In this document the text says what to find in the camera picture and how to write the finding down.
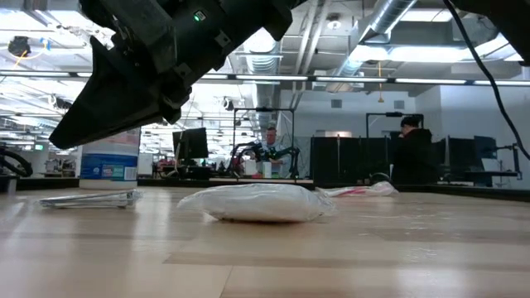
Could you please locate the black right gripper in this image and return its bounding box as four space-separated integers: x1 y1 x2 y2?
48 0 310 151

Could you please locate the clear bagged white toothbrush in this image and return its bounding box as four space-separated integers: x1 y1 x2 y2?
36 189 144 210

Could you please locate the clear bag of cotton swabs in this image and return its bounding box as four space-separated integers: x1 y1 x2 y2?
176 182 337 224

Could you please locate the white wipes canister blue label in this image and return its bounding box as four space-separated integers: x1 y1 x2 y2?
78 126 143 191

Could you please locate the black computer monitor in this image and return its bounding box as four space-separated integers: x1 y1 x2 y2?
171 127 210 167

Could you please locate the dark bin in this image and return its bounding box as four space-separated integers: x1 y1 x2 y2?
0 174 18 194

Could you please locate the person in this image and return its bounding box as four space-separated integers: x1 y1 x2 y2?
390 115 441 186
253 126 293 177

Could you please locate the round ceiling detector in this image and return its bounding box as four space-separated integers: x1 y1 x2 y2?
325 13 343 31

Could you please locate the long ceiling light strip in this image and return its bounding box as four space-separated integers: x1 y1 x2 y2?
0 70 530 88

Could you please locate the black partition screen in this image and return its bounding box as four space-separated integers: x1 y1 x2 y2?
309 135 393 183

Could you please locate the bagged red toothbrush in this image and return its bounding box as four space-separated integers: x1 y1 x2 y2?
316 180 399 199

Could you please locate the bright ceiling light panel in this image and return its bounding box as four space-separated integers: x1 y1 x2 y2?
349 43 479 64

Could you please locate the black monitor group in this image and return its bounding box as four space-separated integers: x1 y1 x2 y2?
434 135 499 188

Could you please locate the black aluminium table frame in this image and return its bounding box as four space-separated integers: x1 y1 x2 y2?
0 175 530 203

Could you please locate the black ceiling cable reel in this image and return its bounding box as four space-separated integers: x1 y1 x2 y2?
7 35 32 58

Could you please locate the black curved hose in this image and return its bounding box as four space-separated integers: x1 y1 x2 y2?
0 147 34 178

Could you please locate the black gantry frame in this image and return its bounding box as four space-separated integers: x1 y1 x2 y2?
232 108 296 180
365 112 426 185

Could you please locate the silver ribbed ceiling duct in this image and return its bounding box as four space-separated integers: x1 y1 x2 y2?
234 24 283 137

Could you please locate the yellow hanging cord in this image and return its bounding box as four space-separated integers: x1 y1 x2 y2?
375 60 385 104

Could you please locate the silver smooth ceiling duct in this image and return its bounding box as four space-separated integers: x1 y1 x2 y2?
325 0 420 93

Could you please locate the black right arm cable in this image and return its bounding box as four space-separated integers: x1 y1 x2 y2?
441 0 530 161

